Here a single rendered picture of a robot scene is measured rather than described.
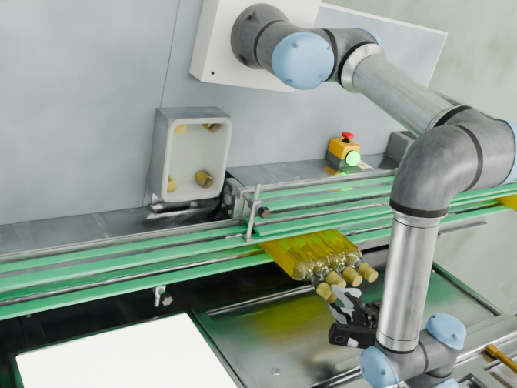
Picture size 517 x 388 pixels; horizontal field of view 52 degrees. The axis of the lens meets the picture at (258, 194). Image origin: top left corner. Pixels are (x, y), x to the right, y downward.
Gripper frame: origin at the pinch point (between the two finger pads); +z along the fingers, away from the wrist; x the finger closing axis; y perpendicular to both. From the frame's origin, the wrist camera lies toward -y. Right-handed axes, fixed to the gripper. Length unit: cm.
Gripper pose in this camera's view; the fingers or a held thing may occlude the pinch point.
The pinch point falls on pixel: (330, 296)
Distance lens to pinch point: 134.3
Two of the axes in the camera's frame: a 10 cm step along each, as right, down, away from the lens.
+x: 1.7, -8.8, -4.5
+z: -5.3, -4.6, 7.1
